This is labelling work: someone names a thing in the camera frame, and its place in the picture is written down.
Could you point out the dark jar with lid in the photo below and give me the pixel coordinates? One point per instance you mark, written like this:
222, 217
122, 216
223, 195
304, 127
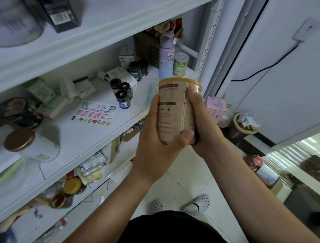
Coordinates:
17, 112

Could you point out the white metal shelving unit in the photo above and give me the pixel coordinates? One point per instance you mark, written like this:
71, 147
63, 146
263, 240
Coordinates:
75, 145

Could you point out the red canister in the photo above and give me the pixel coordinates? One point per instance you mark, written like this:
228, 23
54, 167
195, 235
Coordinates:
256, 162

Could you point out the person's left forearm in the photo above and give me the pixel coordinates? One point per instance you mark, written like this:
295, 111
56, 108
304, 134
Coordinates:
110, 215

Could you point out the person's white shoe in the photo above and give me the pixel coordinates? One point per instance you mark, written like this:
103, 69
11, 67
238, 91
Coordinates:
157, 206
197, 203

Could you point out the small green jar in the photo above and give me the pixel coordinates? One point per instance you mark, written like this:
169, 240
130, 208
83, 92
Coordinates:
180, 64

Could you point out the person's black clothing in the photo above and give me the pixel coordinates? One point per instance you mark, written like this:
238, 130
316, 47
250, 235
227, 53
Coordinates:
170, 229

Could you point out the white wall socket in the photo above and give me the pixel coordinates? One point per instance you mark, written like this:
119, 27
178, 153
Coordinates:
306, 29

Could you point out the brown cardboard box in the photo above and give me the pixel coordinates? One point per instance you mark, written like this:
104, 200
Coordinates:
276, 189

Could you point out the lavender bottle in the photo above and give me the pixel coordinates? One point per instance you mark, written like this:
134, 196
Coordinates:
166, 57

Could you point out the person's right forearm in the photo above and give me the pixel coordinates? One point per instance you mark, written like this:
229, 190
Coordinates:
260, 200

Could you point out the person's right hand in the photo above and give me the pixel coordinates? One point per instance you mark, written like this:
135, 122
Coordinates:
207, 130

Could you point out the beige ribbed canister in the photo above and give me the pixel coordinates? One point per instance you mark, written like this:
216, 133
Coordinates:
172, 107

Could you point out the person's left hand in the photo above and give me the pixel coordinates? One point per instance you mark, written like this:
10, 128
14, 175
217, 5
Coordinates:
152, 155

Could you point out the small dark bottle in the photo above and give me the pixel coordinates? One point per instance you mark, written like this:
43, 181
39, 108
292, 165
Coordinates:
122, 99
126, 90
115, 84

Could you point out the black box yellow print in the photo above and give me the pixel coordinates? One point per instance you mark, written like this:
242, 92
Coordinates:
60, 15

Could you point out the pink carton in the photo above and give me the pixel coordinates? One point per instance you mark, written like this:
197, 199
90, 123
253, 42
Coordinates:
216, 107

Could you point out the dark brown pill jar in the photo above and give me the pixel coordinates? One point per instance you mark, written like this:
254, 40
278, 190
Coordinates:
143, 67
135, 71

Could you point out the dark grey furniture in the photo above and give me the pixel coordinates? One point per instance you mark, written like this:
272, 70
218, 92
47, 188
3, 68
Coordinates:
302, 205

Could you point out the large white green milk tin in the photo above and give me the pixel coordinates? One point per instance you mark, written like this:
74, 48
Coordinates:
17, 22

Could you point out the white colourful sticker sheet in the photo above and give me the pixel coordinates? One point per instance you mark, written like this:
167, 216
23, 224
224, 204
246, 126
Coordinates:
94, 114

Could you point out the waste basket with rubbish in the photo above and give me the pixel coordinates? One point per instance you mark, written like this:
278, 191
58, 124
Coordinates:
246, 122

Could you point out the small green pack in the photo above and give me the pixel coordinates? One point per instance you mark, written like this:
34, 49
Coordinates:
42, 90

